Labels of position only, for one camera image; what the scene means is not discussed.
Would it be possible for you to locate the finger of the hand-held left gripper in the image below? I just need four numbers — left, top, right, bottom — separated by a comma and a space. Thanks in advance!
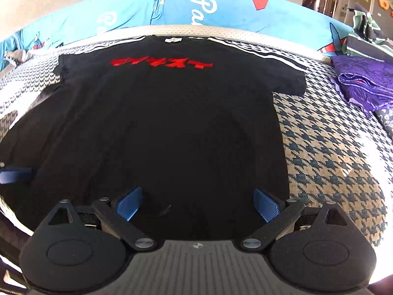
0, 165, 34, 185

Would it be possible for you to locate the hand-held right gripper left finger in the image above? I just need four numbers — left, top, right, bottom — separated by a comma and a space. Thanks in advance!
46, 186, 155, 250

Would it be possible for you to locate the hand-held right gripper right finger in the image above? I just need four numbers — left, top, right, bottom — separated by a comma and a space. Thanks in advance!
241, 188, 347, 250

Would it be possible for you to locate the black t-shirt with red print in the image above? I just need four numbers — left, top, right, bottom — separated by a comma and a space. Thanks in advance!
0, 35, 308, 240

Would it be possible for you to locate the dark grey printed blanket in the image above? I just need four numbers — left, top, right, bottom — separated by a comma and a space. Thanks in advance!
373, 107, 393, 143

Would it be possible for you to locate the purple floral jacket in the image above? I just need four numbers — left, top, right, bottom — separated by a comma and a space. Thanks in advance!
330, 55, 393, 113

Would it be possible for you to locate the green striped garment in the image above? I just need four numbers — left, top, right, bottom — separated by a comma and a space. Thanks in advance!
342, 9, 393, 62

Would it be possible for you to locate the blue printed quilt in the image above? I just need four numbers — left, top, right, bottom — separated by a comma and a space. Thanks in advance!
0, 0, 353, 71

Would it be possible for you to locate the white printed box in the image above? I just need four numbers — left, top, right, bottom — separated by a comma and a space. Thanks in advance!
336, 0, 351, 19

